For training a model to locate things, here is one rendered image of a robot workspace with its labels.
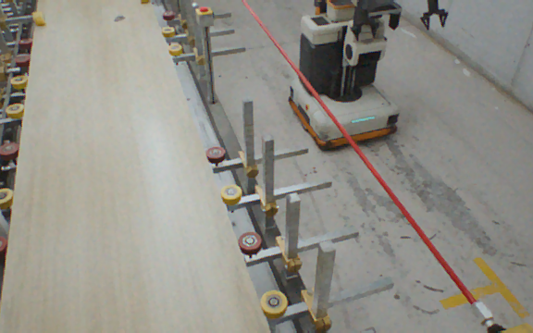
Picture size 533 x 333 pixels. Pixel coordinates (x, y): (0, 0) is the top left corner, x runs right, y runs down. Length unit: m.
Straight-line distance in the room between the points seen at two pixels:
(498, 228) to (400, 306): 0.90
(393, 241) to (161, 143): 1.51
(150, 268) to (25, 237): 0.47
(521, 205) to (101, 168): 2.55
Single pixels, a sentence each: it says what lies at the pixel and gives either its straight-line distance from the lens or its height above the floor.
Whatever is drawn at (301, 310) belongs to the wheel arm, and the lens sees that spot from 1.52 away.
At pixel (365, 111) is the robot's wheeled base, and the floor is 0.28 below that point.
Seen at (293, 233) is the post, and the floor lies 0.95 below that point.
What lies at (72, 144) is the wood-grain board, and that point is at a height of 0.90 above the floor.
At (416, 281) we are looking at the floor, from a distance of 2.71.
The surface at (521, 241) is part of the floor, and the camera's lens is 3.13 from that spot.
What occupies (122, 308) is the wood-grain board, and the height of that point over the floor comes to 0.90.
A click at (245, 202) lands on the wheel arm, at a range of 1.79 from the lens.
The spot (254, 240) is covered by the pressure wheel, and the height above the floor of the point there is 0.90.
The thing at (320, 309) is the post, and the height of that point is 0.89.
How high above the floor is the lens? 2.11
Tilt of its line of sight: 41 degrees down
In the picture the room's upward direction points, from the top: straight up
